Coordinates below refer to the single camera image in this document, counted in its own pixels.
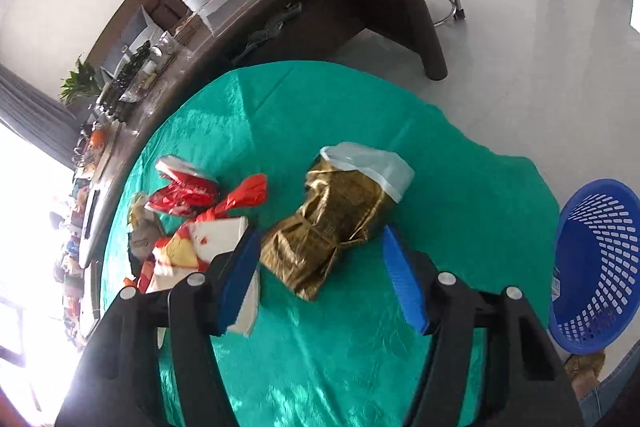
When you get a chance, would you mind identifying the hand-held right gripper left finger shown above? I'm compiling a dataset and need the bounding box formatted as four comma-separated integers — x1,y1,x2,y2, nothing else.
54,224,263,427

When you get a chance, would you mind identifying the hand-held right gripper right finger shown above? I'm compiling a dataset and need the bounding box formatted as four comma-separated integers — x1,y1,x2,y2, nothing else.
382,224,586,427

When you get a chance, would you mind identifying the white red yellow paper packet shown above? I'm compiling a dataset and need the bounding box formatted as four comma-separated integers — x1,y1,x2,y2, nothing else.
142,216,262,338

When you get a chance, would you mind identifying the gold foil bag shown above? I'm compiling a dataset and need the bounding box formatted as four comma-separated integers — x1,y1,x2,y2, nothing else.
260,155,401,302

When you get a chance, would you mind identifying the blue plastic mesh basket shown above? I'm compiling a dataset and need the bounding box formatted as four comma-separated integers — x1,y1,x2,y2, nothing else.
548,178,640,355

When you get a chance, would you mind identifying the red plastic bag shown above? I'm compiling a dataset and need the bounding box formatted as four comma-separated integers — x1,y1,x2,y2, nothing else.
212,173,269,218

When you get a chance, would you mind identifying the crushed red drink can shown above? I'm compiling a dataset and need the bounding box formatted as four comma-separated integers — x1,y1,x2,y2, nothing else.
146,155,221,217

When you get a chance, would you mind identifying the pale blue white snack packet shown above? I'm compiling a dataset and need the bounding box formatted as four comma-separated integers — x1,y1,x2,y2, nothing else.
127,192,166,260

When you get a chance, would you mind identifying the green tablecloth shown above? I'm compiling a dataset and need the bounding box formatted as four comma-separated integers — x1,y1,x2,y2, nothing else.
100,61,561,427

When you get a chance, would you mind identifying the clear tray of dark fruit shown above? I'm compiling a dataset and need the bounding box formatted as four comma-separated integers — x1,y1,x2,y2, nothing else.
100,32,177,106

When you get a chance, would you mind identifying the green potted plant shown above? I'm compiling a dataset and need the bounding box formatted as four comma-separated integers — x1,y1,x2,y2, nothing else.
60,54,103,108

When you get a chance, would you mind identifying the long dark wooden table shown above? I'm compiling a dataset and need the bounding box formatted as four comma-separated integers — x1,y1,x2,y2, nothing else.
75,0,448,268

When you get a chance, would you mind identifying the grey curtain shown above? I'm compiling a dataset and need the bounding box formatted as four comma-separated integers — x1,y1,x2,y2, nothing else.
0,64,83,168

